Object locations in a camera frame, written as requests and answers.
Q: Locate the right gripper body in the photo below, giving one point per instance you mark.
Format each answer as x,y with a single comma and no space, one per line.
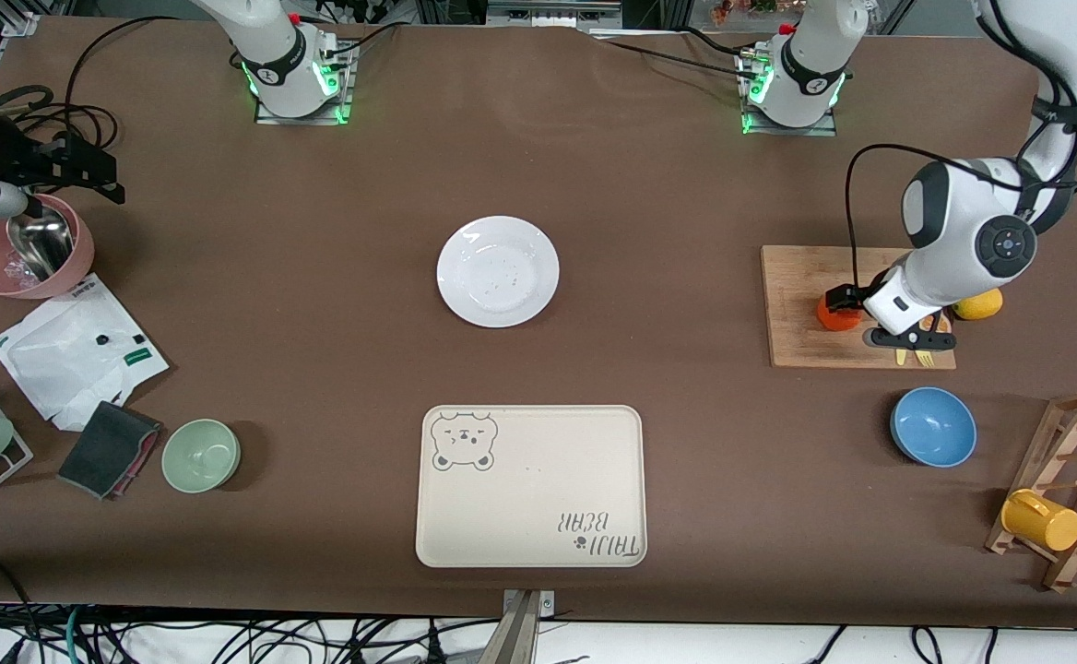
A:
5,153

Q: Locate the wooden cup rack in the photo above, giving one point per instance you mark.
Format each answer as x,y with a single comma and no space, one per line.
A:
1059,424

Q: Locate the wooden cutting board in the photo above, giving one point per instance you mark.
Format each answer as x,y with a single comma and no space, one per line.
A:
797,277

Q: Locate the white plastic bag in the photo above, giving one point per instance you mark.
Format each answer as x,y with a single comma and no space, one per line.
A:
59,360

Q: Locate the white round plate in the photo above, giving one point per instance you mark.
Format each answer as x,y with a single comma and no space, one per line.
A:
498,272

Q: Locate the dark grey cloth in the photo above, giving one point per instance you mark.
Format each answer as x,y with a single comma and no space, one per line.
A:
103,447

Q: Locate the orange fruit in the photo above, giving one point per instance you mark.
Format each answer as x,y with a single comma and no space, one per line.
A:
838,320

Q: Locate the pale green bowl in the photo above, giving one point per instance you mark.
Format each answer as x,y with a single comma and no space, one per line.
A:
201,456

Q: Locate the blue bowl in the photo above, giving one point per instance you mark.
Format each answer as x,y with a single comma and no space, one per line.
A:
933,427

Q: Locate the metal scoop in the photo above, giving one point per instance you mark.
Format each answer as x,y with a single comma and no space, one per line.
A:
41,242

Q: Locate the pink cloth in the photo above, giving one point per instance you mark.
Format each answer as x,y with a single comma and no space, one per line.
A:
144,456

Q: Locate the cream bear print tray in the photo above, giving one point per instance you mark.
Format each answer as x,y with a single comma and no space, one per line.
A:
531,486

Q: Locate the yellow lemon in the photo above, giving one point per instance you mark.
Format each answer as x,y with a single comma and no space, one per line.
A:
983,306

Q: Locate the yellow plastic fork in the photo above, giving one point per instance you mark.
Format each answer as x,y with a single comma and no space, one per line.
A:
924,358

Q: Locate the yellow cup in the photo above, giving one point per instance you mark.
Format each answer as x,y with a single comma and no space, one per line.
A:
1041,520

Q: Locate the aluminium corner bracket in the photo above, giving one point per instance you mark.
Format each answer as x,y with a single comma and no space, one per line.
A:
20,24

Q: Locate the aluminium frame structure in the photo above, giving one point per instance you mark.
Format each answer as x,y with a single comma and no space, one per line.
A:
548,11

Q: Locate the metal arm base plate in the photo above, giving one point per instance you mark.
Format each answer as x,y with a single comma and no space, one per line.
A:
824,129
340,101

